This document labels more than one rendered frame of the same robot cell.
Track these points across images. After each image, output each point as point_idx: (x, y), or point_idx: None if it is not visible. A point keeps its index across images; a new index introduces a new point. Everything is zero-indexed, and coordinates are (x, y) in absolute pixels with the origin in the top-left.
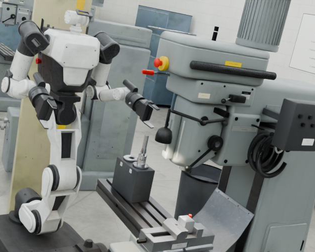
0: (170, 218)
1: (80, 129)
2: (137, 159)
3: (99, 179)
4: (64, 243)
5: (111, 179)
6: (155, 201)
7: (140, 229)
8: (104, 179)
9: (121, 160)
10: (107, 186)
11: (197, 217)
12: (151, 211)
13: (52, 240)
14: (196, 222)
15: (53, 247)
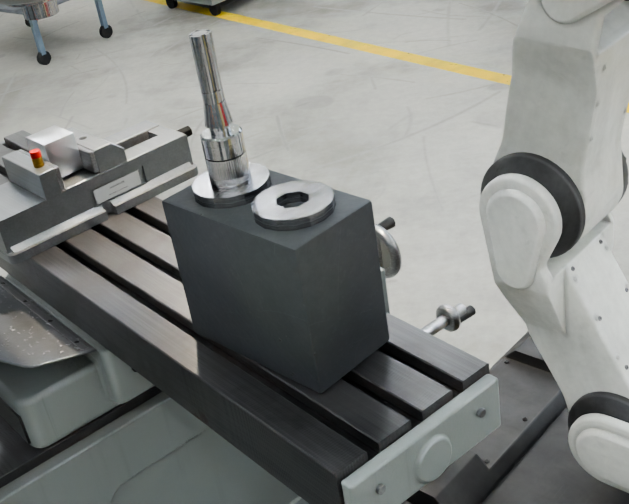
0: (100, 287)
1: (526, 6)
2: (260, 205)
3: (472, 359)
4: (541, 489)
5: (424, 396)
6: (161, 346)
7: (185, 134)
8: (451, 372)
9: (333, 189)
10: (407, 333)
11: None
12: (171, 285)
13: (587, 479)
14: None
15: (553, 451)
